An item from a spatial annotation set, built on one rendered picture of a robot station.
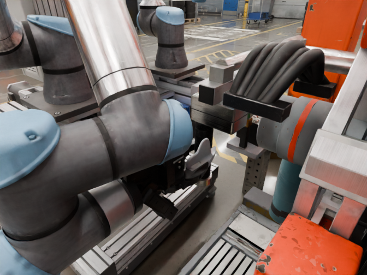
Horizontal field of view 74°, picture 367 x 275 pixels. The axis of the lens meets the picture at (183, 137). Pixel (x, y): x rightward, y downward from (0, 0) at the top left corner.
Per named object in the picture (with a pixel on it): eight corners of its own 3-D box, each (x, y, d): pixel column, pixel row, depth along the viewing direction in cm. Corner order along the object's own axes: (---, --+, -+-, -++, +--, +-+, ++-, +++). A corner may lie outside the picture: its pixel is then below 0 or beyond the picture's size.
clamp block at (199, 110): (231, 136, 40) (235, 106, 37) (189, 120, 45) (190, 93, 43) (247, 125, 43) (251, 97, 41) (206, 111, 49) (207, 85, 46)
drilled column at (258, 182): (255, 199, 152) (267, 141, 130) (241, 191, 157) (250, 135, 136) (262, 190, 158) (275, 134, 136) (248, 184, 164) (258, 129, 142)
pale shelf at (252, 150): (256, 160, 116) (256, 155, 114) (225, 147, 125) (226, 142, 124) (290, 127, 143) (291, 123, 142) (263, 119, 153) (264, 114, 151)
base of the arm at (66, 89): (35, 96, 77) (25, 65, 72) (79, 84, 88) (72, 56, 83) (60, 109, 69) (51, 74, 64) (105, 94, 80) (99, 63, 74)
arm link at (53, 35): (89, 65, 72) (78, 14, 65) (37, 73, 66) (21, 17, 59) (78, 58, 81) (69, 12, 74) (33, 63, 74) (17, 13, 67)
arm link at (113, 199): (114, 246, 33) (82, 214, 37) (141, 225, 36) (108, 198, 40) (105, 206, 29) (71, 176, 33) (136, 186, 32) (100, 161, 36)
